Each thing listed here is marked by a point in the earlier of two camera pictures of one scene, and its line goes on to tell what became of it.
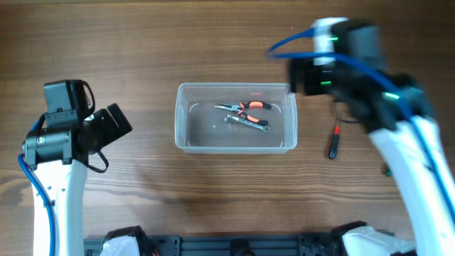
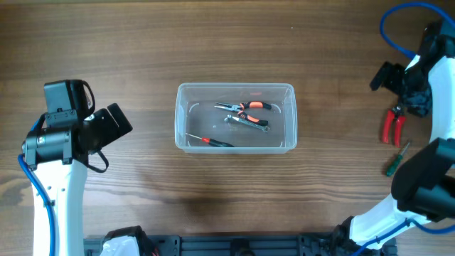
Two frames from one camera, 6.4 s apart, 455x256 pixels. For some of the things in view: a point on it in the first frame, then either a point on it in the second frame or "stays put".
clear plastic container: x=235 y=118 stays put
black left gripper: x=105 y=116 stays put
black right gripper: x=316 y=83 → x=420 y=104
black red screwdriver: x=333 y=150 → x=212 y=141
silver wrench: x=247 y=122 stays put
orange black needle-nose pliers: x=246 y=105 stays put
